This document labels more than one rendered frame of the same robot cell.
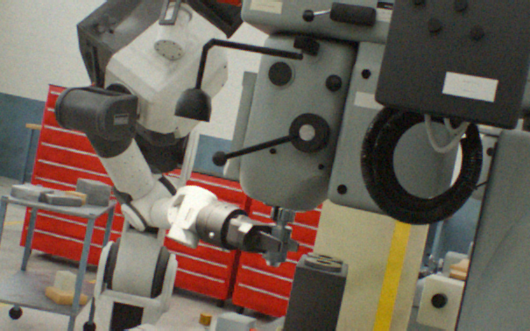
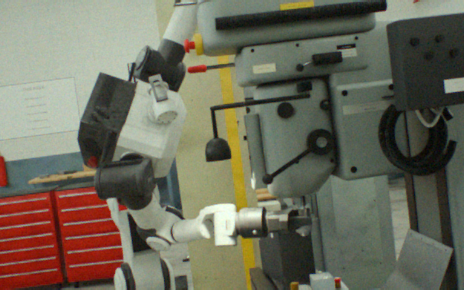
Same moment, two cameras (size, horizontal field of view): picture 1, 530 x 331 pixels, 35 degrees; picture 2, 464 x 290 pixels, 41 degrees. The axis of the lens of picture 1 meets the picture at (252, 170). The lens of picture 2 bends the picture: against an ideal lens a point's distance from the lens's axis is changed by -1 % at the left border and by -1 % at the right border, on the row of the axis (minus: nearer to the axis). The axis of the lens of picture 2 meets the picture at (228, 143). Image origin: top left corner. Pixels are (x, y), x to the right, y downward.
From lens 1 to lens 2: 81 cm
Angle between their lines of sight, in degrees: 23
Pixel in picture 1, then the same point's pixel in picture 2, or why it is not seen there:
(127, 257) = (141, 274)
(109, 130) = (147, 189)
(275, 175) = (302, 176)
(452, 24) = (437, 51)
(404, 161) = not seen: hidden behind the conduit
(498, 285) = not seen: outside the picture
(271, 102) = (284, 130)
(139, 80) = (147, 146)
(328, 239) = (192, 207)
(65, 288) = not seen: outside the picture
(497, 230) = (456, 160)
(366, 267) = not seen: hidden behind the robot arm
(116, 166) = (147, 212)
